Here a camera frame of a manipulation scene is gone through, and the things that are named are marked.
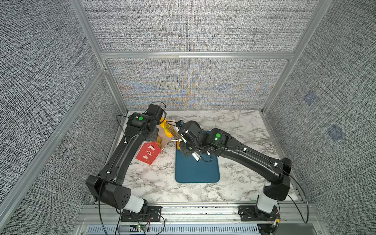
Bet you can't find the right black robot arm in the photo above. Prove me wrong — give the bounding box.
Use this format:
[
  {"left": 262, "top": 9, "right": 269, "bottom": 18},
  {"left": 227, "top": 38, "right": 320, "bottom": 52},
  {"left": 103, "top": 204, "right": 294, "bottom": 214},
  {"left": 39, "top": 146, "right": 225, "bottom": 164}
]
[{"left": 176, "top": 120, "right": 292, "bottom": 214}]

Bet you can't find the teal rectangular tray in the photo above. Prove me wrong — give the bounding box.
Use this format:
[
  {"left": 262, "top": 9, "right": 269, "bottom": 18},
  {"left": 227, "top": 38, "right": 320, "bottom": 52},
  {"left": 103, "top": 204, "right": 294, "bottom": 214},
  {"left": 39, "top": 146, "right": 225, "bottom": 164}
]
[{"left": 175, "top": 149, "right": 220, "bottom": 184}]

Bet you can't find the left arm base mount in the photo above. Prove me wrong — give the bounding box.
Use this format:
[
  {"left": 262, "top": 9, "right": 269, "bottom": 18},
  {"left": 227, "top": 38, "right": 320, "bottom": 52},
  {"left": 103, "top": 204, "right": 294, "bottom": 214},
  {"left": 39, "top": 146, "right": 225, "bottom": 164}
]
[{"left": 120, "top": 206, "right": 162, "bottom": 222}]

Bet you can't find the red white paper gift bag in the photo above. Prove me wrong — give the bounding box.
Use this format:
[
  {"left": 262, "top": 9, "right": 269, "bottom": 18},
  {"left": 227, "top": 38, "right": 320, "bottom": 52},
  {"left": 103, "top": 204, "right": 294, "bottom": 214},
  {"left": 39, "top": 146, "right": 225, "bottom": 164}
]
[{"left": 136, "top": 125, "right": 175, "bottom": 165}]

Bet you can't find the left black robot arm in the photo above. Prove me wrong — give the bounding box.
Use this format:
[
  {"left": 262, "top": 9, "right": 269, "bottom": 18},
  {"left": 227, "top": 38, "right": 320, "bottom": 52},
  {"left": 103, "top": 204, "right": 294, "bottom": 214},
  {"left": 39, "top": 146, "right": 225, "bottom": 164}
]
[{"left": 86, "top": 102, "right": 166, "bottom": 212}]

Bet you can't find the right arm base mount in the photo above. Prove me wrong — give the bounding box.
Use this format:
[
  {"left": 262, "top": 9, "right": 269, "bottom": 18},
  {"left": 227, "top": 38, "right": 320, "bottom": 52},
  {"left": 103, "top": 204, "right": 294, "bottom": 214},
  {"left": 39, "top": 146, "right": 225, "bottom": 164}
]
[{"left": 238, "top": 205, "right": 280, "bottom": 222}]

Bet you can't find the yellow striped croissant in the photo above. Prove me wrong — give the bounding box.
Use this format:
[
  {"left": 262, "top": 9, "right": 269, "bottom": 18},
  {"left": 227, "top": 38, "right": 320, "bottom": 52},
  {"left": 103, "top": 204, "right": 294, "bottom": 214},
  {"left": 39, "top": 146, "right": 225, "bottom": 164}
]
[{"left": 160, "top": 119, "right": 174, "bottom": 138}]

